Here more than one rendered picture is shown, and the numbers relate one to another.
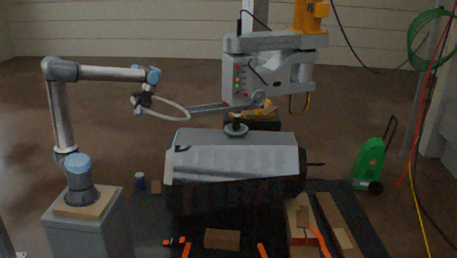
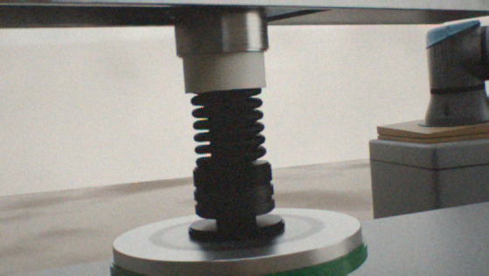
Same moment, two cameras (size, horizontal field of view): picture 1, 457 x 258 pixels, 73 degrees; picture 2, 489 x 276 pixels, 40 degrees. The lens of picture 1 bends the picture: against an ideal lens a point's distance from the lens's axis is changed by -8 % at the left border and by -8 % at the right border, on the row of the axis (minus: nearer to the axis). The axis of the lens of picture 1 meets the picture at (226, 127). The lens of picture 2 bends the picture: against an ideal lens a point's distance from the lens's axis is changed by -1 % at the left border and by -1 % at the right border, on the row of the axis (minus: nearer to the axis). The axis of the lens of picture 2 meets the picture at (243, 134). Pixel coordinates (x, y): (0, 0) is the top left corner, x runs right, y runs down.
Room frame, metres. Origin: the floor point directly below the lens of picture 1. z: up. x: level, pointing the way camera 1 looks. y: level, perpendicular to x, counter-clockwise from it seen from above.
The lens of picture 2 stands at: (3.22, -0.24, 1.00)
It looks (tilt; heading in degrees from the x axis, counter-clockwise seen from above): 3 degrees down; 162
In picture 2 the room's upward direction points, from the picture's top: 4 degrees counter-clockwise
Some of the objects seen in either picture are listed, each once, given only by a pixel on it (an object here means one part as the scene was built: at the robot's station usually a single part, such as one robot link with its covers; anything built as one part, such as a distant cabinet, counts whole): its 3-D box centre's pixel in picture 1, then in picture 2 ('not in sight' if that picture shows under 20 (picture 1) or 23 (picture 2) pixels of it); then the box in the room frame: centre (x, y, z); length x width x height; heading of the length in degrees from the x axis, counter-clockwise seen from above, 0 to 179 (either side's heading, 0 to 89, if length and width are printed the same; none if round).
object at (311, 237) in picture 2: (236, 128); (237, 237); (2.67, -0.08, 0.88); 0.21 x 0.21 x 0.01
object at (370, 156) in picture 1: (372, 152); not in sight; (3.06, -1.58, 0.43); 0.35 x 0.35 x 0.87; 77
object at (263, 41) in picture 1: (276, 42); not in sight; (2.82, -0.40, 1.62); 0.96 x 0.25 x 0.17; 115
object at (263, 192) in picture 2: not in sight; (233, 191); (2.67, -0.08, 0.92); 0.07 x 0.07 x 0.01
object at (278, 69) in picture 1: (278, 77); not in sight; (2.83, -0.44, 1.31); 0.74 x 0.23 x 0.49; 115
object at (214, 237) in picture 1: (222, 239); not in sight; (2.14, 0.02, 0.07); 0.30 x 0.12 x 0.12; 84
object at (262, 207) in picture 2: not in sight; (234, 205); (2.67, -0.08, 0.91); 0.07 x 0.07 x 0.01
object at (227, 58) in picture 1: (246, 79); not in sight; (2.71, -0.15, 1.33); 0.36 x 0.22 x 0.45; 115
